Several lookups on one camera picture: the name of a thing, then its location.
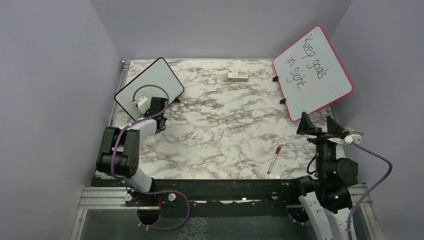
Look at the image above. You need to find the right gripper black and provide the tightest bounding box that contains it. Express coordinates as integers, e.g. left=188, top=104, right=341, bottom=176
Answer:
left=297, top=111, right=345, bottom=177

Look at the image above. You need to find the black framed small whiteboard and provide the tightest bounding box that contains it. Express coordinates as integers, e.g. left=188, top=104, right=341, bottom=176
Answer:
left=114, top=57, right=185, bottom=121

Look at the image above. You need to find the white marker pen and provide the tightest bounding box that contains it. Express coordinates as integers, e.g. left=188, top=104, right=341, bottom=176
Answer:
left=267, top=154, right=279, bottom=174

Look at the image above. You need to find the red marker cap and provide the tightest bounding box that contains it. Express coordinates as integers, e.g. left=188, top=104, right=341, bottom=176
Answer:
left=275, top=146, right=281, bottom=155

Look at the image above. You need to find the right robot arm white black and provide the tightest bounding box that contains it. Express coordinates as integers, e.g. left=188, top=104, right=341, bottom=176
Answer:
left=288, top=112, right=358, bottom=240

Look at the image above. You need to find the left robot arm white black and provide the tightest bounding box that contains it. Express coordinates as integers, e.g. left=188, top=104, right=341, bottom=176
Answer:
left=96, top=97, right=169, bottom=206

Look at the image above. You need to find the pink framed whiteboard with text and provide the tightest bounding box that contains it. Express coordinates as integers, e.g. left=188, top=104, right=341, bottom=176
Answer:
left=272, top=25, right=354, bottom=122

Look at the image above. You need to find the green white eraser box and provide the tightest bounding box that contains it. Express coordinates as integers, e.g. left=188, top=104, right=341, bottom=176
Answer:
left=227, top=70, right=249, bottom=82

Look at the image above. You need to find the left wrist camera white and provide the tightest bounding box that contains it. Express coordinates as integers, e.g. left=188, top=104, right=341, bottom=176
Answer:
left=132, top=95, right=150, bottom=116

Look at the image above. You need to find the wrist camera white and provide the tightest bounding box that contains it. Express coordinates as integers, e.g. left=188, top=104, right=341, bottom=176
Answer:
left=328, top=130, right=365, bottom=145
left=132, top=95, right=150, bottom=116

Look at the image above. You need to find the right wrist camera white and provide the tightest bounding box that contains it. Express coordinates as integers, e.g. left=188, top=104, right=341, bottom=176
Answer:
left=328, top=130, right=365, bottom=145

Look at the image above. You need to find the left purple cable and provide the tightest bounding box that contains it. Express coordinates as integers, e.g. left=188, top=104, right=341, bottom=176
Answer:
left=110, top=84, right=192, bottom=232

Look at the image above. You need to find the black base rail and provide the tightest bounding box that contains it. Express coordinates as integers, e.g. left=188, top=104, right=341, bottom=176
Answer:
left=91, top=177, right=319, bottom=220

